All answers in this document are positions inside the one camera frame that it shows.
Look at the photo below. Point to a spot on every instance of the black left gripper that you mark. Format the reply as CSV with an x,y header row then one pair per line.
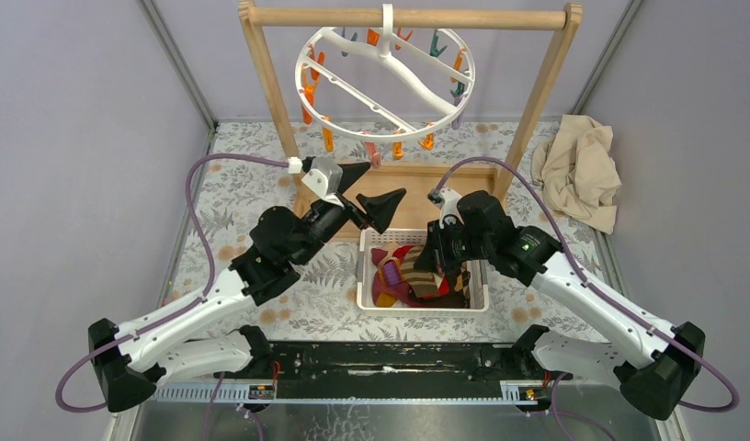
x,y
379,209

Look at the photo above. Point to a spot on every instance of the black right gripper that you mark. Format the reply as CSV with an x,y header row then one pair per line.
x,y
434,255

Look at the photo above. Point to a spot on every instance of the teal clothes peg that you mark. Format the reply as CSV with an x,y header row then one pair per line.
x,y
460,88

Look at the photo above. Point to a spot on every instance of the purple orange striped sock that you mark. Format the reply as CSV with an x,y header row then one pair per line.
x,y
388,287

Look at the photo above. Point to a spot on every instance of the brown beige striped sock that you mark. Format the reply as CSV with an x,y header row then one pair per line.
x,y
423,284

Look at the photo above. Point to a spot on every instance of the white round clip hanger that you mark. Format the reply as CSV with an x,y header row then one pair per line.
x,y
388,87

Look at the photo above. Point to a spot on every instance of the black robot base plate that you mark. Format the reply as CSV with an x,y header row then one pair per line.
x,y
380,362

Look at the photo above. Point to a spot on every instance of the red santa bear sock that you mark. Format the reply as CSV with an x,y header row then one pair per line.
x,y
402,252

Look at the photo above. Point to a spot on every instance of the beige maroon toe sock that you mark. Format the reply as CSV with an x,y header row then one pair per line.
x,y
381,256

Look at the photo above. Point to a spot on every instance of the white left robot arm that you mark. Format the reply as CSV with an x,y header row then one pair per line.
x,y
133,359

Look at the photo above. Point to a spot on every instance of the beige crumpled cloth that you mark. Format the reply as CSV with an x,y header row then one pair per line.
x,y
576,174

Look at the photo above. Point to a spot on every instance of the grey cable duct rail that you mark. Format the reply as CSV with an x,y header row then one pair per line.
x,y
347,392

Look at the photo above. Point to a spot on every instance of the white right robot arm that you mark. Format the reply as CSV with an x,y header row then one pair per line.
x,y
646,358

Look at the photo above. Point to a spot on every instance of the floral patterned table mat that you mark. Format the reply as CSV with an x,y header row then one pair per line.
x,y
323,305

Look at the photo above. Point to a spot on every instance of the wooden hanger stand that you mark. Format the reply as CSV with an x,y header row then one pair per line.
x,y
563,25

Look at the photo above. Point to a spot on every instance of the orange clothes peg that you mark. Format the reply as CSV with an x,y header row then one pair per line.
x,y
307,93
428,141
328,139

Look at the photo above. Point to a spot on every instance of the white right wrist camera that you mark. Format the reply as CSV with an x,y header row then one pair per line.
x,y
446,200

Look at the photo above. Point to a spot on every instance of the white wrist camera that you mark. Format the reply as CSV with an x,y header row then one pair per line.
x,y
446,200
321,175

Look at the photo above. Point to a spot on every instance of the dark brown sock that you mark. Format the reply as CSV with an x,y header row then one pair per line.
x,y
441,300

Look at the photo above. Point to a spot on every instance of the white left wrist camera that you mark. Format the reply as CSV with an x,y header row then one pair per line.
x,y
321,175

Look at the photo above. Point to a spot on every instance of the white plastic basket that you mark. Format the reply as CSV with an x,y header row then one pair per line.
x,y
479,295

